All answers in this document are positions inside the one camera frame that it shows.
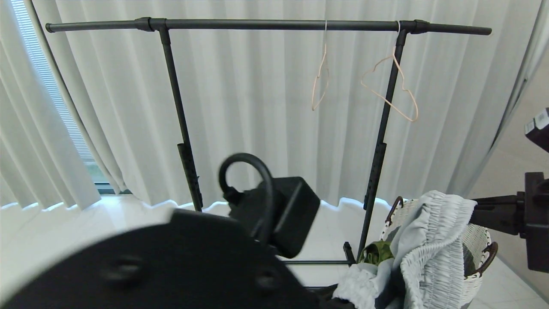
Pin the white laundry basket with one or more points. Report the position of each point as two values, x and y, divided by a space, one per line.
477 241

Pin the pink clothes hanger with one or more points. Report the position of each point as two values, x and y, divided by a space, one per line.
386 101
324 49

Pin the pale grey shorts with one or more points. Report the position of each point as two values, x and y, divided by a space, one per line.
429 223

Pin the window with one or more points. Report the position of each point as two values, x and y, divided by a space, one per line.
40 56

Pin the green garment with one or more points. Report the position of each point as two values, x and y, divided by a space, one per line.
377 253

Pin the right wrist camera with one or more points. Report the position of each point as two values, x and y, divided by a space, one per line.
539 131

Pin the black clothes rack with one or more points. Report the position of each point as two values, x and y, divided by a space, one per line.
257 24

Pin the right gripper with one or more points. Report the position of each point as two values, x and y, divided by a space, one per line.
538 223

